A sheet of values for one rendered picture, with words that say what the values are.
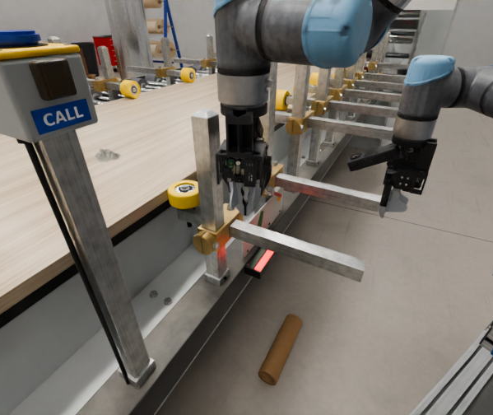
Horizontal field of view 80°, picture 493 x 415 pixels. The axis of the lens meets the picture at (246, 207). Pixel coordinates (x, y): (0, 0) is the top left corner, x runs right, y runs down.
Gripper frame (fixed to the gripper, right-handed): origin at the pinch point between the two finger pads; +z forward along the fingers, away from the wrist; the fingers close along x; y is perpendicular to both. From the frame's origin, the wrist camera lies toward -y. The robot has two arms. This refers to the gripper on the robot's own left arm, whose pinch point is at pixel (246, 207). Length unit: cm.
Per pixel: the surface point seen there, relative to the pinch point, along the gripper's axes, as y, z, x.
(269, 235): -2.3, 8.0, 4.7
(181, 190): -9.1, 2.8, -16.5
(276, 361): -19, 85, 9
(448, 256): -105, 93, 110
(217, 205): -1.7, 1.2, -6.1
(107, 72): -102, -7, -86
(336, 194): -21.7, 8.1, 20.4
